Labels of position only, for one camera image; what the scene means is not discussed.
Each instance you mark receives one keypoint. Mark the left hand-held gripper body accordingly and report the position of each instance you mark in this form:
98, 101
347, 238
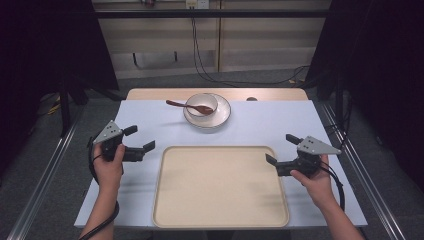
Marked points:
111, 140

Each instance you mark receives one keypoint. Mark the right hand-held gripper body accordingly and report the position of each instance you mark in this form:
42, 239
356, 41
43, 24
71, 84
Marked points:
308, 160

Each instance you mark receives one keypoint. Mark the person's right hand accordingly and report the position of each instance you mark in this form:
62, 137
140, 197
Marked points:
320, 186

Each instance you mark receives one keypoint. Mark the person's left hand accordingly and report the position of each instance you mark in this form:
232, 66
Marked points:
108, 173

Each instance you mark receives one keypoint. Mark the white table mat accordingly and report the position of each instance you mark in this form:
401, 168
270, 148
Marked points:
250, 133

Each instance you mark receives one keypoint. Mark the brown wooden spoon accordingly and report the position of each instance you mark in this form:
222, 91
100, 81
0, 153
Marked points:
180, 104

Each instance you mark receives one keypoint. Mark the black metal stand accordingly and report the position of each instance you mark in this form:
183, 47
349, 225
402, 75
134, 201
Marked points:
65, 110

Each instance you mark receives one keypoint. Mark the beige rectangular tray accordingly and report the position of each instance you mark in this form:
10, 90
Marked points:
216, 186

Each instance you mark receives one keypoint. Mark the white plate with dark rim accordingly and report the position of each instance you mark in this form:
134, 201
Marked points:
222, 116

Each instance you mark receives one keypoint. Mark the white bowl with dark rim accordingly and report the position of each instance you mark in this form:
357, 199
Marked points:
200, 99

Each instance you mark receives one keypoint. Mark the black curtain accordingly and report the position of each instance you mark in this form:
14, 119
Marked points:
383, 66
40, 50

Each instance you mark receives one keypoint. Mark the metal floor rail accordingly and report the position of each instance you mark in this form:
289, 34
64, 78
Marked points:
40, 190
376, 200

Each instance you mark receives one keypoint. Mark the white wall socket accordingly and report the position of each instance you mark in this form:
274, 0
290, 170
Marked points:
197, 4

